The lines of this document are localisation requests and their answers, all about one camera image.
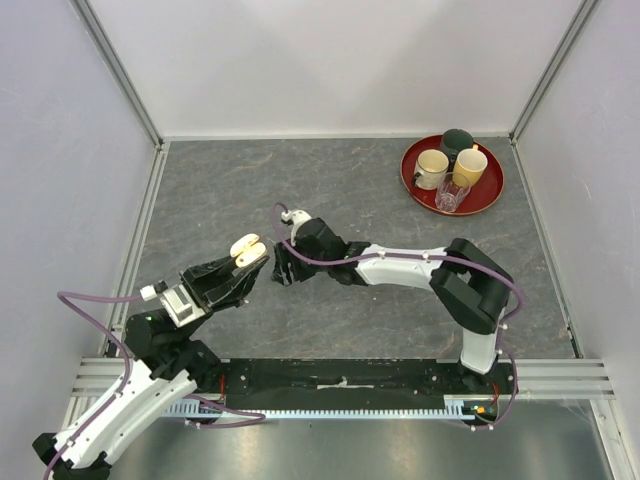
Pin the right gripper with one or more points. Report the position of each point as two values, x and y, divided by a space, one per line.
282 256

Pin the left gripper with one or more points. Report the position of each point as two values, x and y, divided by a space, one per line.
216 286

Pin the white earbud charging case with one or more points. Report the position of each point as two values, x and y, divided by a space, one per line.
247 250

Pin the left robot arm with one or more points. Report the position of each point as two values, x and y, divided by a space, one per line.
162 364

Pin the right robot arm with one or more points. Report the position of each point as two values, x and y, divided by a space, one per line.
472 288

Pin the clear drinking glass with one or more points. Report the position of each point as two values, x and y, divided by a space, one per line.
451 192

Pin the red round tray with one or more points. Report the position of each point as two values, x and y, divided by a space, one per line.
482 195

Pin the dark green mug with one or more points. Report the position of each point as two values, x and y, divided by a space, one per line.
454 140

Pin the yellow mug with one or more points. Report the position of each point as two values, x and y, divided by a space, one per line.
469 167

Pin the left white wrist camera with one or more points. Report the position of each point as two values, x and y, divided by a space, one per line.
180 305

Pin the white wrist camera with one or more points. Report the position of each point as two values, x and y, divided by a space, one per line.
180 305
294 219

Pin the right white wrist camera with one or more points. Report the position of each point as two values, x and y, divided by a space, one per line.
294 219

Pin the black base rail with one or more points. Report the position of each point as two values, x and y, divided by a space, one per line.
435 377

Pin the white mug black handle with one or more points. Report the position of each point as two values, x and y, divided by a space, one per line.
430 169

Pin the white cable duct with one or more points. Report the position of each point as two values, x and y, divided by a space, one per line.
452 409

